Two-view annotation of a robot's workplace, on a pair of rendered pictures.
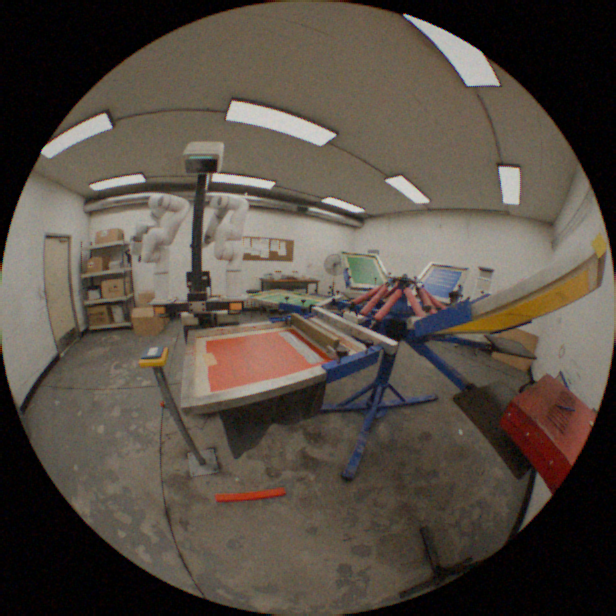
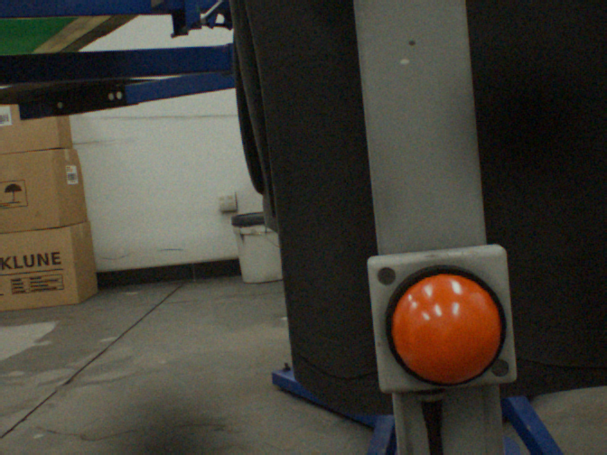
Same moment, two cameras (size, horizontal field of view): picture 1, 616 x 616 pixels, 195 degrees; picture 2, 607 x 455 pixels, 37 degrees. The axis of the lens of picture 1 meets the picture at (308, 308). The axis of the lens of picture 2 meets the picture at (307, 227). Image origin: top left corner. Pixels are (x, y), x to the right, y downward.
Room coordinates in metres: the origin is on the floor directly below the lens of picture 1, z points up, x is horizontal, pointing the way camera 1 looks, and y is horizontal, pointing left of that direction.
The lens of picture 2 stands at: (0.36, 1.00, 0.72)
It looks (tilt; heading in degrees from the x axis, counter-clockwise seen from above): 5 degrees down; 306
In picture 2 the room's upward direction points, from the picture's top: 6 degrees counter-clockwise
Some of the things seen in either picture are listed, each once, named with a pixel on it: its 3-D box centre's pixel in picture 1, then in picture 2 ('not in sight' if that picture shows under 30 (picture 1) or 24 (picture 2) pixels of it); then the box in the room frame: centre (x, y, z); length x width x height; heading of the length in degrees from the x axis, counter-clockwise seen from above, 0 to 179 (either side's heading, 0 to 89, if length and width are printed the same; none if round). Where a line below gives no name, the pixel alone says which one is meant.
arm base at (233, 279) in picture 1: (233, 283); not in sight; (1.01, 0.46, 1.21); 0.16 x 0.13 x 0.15; 25
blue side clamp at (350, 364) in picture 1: (352, 362); not in sight; (0.63, -0.20, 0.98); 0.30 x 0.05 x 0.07; 123
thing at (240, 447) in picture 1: (280, 416); not in sight; (0.53, 0.09, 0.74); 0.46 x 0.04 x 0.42; 123
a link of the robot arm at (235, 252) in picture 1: (232, 257); not in sight; (0.99, 0.46, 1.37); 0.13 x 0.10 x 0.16; 146
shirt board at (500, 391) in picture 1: (450, 370); not in sight; (0.63, -0.77, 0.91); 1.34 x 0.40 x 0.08; 3
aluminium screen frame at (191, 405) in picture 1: (273, 346); not in sight; (0.74, 0.15, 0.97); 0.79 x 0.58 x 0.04; 123
